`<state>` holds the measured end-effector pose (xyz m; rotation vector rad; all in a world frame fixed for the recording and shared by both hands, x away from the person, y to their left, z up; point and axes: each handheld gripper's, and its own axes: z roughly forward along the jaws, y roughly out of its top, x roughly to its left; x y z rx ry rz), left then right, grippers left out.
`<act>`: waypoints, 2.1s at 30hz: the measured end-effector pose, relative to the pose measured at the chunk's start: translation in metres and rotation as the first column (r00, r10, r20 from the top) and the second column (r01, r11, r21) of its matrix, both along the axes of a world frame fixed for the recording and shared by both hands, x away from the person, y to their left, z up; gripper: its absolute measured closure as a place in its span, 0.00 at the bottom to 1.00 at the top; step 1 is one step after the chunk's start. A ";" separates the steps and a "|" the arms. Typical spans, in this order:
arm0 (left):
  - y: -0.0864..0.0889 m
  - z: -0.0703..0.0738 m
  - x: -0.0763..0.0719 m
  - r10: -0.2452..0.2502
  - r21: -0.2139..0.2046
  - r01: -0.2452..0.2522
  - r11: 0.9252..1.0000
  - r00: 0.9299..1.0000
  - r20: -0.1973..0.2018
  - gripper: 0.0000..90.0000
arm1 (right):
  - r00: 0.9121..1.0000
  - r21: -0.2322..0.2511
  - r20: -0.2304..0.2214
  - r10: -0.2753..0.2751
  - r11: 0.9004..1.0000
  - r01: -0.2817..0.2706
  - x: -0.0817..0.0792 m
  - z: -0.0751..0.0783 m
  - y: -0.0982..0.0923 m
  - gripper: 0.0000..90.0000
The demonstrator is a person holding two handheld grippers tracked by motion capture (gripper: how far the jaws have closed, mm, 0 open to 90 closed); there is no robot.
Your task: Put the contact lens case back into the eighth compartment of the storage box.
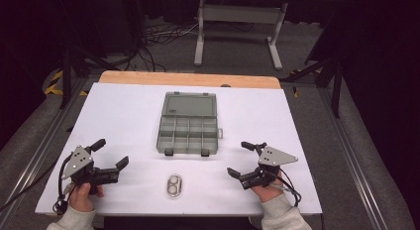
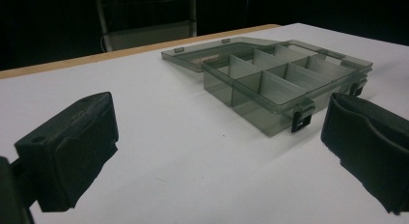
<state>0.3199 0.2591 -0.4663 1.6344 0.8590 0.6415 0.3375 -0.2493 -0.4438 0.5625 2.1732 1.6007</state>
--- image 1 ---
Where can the person's left hand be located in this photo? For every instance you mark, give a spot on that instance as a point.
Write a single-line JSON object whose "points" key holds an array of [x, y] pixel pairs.
{"points": [[81, 197]]}

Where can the white metal desk frame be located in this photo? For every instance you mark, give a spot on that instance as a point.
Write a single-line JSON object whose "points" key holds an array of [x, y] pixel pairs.
{"points": [[241, 14]]}

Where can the small clear oval case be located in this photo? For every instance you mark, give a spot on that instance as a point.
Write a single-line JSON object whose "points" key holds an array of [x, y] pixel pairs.
{"points": [[174, 185]]}

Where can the person's right hand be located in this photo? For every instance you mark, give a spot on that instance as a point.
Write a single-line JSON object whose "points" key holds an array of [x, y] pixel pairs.
{"points": [[268, 193]]}

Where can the yellow black hazard tape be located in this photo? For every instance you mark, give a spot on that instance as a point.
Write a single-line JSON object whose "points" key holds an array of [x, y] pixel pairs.
{"points": [[54, 83]]}

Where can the black tripod stand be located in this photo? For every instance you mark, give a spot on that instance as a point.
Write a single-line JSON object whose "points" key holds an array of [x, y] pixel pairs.
{"points": [[67, 78], [336, 88]]}

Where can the grey plastic compartment organizer box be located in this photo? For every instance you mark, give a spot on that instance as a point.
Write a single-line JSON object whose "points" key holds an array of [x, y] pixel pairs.
{"points": [[188, 131]]}

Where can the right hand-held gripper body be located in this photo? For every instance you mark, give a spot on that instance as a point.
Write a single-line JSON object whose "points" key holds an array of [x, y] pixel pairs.
{"points": [[274, 157]]}

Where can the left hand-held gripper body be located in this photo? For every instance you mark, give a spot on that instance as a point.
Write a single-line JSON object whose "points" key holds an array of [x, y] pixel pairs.
{"points": [[82, 170]]}

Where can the aluminium floor rail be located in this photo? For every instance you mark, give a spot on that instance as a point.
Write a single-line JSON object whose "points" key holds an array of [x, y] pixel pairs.
{"points": [[353, 157], [39, 154]]}

